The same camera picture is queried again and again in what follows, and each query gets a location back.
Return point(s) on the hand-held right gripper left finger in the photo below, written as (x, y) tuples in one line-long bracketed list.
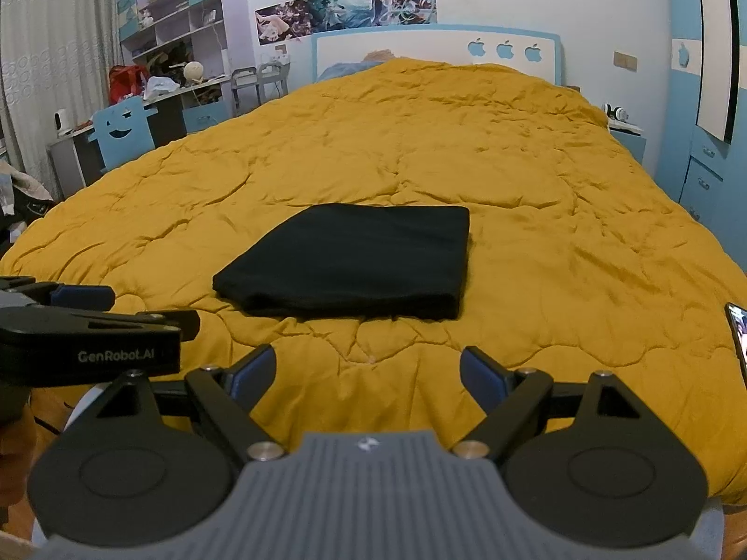
[(254, 364)]

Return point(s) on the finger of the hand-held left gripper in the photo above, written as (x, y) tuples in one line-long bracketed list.
[(84, 297), (175, 321)]

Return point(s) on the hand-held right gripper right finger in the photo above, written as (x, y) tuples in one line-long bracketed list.
[(484, 370)]

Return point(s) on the black pants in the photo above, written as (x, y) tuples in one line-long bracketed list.
[(350, 262)]

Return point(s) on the pile of clothes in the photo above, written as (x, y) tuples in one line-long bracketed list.
[(23, 192)]

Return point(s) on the yellow quilted blanket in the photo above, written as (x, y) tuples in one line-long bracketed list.
[(525, 216)]

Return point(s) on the blue smiley-face chair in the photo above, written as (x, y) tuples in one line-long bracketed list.
[(122, 134)]

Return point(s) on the desk with blue drawers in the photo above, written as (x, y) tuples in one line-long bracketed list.
[(201, 119)]

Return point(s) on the red bag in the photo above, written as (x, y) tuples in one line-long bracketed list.
[(125, 81)]

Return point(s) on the white cloth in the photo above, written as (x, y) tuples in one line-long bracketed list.
[(160, 87)]

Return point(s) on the round white ball lamp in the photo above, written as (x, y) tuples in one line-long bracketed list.
[(194, 73)]

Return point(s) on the smartphone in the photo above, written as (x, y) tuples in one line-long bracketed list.
[(738, 344)]

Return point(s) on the grey small chair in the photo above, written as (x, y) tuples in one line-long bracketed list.
[(257, 79)]

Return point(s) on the white patterned curtain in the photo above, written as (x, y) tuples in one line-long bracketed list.
[(52, 41)]

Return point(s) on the blue nightstand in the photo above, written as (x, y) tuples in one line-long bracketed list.
[(629, 143)]

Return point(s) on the white headphones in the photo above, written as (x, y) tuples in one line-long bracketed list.
[(615, 111)]

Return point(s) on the blue pillow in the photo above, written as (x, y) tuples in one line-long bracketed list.
[(344, 69)]

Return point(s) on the blue wardrobe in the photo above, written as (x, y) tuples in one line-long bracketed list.
[(680, 128)]

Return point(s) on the white and blue headboard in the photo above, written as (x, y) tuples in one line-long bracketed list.
[(443, 46)]

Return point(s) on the wardrobe mirror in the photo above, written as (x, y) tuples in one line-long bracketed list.
[(715, 41)]

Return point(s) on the white security camera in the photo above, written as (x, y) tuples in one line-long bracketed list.
[(62, 121)]

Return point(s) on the white and blue wall shelf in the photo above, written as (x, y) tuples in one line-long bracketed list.
[(175, 11)]

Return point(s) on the pink anime wall poster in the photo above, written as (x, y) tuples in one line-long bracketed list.
[(283, 22)]

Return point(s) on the beige wall switch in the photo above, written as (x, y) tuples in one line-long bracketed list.
[(624, 60)]

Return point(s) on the teal anime wall poster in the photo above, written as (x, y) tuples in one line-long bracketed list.
[(339, 10)]

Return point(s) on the pale blue anime wall poster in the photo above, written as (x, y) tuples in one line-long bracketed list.
[(402, 4)]

